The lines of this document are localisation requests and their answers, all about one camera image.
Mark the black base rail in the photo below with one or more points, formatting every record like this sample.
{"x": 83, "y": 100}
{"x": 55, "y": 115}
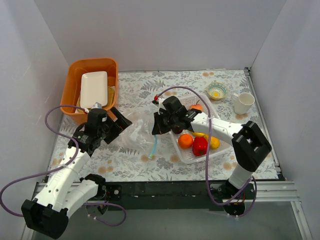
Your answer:
{"x": 158, "y": 195}

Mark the white rectangular plate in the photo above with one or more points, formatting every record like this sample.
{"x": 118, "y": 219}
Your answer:
{"x": 94, "y": 89}

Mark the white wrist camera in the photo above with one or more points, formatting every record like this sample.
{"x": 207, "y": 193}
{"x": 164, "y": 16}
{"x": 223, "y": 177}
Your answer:
{"x": 96, "y": 105}
{"x": 158, "y": 101}

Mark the clear zip top bag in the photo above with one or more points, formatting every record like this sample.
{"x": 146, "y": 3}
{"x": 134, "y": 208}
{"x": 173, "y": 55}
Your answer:
{"x": 138, "y": 136}

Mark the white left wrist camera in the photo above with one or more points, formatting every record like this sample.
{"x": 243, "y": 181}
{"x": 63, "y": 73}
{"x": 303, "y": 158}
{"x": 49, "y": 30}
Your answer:
{"x": 96, "y": 105}

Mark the white plastic basket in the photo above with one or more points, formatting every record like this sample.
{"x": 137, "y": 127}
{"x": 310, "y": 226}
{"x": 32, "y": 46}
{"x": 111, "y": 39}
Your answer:
{"x": 186, "y": 155}

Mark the red bell pepper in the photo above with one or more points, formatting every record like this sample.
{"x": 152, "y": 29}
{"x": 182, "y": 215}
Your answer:
{"x": 200, "y": 146}

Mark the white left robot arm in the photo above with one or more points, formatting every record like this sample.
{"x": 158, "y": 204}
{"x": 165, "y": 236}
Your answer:
{"x": 50, "y": 210}

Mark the orange tangerine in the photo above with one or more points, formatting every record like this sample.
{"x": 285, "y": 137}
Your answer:
{"x": 185, "y": 141}
{"x": 162, "y": 130}

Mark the yellow lemon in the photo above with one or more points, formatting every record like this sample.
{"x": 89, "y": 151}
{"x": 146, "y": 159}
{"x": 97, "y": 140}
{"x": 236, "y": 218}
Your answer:
{"x": 214, "y": 143}

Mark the floral table mat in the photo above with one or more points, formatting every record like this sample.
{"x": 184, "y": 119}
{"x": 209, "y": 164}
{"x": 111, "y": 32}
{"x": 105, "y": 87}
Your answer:
{"x": 135, "y": 93}

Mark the orange plastic tub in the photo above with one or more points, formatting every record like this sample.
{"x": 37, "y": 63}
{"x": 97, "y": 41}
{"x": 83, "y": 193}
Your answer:
{"x": 72, "y": 87}

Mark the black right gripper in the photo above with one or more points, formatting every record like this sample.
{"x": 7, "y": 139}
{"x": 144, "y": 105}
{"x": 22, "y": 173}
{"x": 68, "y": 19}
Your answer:
{"x": 160, "y": 122}

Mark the dark brown avocado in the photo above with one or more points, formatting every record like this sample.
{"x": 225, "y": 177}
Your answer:
{"x": 177, "y": 130}

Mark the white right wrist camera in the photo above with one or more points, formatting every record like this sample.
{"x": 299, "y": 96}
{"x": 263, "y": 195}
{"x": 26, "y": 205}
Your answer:
{"x": 158, "y": 101}

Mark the yellow tray in tub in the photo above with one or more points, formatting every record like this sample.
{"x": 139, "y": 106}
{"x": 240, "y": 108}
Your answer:
{"x": 111, "y": 94}

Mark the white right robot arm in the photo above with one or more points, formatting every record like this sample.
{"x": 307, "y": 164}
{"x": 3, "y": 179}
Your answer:
{"x": 249, "y": 143}

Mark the white mug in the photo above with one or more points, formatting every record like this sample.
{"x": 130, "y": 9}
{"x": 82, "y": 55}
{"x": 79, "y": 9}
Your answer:
{"x": 242, "y": 102}

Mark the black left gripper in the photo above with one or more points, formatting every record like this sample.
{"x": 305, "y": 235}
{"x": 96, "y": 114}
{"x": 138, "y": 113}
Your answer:
{"x": 116, "y": 124}

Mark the yellow banana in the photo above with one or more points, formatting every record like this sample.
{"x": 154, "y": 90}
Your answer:
{"x": 198, "y": 135}

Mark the pink peach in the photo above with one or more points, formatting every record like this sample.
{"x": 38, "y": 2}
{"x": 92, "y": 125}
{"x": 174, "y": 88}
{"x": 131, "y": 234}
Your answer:
{"x": 196, "y": 106}

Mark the small patterned bowl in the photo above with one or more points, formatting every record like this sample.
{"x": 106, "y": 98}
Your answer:
{"x": 217, "y": 90}

